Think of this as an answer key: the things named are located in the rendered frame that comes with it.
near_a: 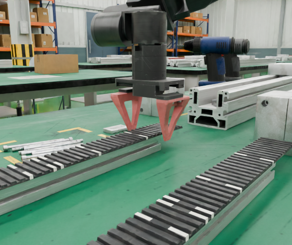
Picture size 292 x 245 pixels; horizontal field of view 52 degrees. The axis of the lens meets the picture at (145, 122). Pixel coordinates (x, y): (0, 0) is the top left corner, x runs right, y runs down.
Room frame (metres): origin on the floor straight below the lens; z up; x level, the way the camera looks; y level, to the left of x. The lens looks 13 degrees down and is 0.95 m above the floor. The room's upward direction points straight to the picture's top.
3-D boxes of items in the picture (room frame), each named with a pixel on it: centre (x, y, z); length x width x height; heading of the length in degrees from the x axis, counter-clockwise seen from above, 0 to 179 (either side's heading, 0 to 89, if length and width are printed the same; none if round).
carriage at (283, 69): (1.16, -0.55, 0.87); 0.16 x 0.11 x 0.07; 140
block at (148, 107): (0.82, -0.05, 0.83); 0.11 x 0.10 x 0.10; 54
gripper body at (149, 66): (0.50, -0.01, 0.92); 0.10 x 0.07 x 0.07; 50
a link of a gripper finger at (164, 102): (0.49, -0.03, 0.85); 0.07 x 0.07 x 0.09; 50
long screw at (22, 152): (0.49, 0.16, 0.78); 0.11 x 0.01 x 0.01; 123
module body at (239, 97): (0.97, -0.39, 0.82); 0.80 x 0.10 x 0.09; 140
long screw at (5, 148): (0.52, 0.20, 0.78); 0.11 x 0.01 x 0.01; 124
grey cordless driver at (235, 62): (1.26, -0.32, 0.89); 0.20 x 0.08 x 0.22; 60
